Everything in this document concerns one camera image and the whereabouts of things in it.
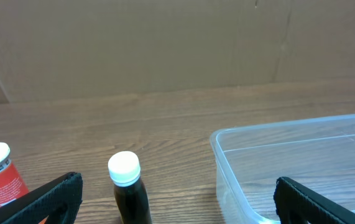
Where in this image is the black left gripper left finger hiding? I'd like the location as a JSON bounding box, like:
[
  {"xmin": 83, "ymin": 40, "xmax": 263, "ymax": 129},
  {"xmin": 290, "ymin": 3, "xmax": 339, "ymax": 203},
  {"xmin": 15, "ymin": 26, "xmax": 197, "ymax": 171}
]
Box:
[{"xmin": 0, "ymin": 172, "xmax": 83, "ymax": 224}]

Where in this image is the dark bottle white cap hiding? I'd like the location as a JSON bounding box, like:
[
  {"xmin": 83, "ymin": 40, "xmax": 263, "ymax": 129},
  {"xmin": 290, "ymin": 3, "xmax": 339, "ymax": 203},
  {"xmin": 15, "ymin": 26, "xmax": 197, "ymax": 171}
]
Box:
[{"xmin": 108, "ymin": 151, "xmax": 152, "ymax": 224}]

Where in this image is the clear plastic container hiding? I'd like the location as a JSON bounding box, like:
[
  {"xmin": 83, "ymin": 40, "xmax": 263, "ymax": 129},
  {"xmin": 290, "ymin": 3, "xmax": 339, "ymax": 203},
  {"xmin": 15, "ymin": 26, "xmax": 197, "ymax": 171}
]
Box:
[{"xmin": 210, "ymin": 114, "xmax": 355, "ymax": 223}]

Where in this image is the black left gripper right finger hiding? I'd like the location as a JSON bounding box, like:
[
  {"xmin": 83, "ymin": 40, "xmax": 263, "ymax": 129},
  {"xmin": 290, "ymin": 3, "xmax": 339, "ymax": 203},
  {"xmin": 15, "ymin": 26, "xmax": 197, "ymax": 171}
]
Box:
[{"xmin": 274, "ymin": 177, "xmax": 355, "ymax": 224}]

